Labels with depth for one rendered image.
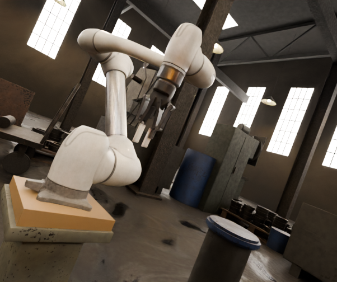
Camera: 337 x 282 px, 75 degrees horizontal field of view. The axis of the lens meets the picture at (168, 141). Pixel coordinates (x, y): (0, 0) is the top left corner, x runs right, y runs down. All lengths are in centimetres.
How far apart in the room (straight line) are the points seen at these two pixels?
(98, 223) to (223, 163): 309
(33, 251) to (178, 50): 78
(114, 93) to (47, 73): 1069
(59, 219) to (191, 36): 70
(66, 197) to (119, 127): 39
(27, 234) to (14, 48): 1116
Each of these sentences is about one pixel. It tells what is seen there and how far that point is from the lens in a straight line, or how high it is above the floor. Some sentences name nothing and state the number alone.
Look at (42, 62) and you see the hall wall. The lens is 1178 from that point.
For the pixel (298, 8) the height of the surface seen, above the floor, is 760.
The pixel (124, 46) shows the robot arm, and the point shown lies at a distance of 103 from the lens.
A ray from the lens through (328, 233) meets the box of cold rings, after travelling 282.
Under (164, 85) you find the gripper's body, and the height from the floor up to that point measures 89.
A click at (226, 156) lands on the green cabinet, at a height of 98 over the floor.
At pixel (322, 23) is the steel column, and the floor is 499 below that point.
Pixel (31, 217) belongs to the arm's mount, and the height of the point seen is 38.
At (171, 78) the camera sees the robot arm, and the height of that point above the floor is 92.
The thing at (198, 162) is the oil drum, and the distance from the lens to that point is 366.
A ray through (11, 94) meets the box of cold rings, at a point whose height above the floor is 59.
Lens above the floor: 69
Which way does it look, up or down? 3 degrees up
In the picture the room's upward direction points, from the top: 22 degrees clockwise
